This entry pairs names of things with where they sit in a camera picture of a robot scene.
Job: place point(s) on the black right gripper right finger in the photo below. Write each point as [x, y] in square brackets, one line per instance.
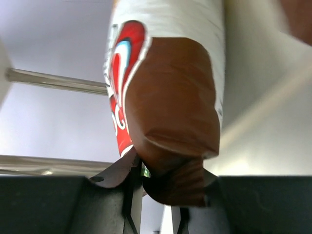
[250, 205]

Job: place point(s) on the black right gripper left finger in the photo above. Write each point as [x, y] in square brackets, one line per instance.
[61, 196]

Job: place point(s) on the brown Chuba barbecue chips bag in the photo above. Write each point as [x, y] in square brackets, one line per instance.
[299, 18]

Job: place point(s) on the white two-tier wooden shelf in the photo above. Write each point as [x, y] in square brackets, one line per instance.
[267, 102]

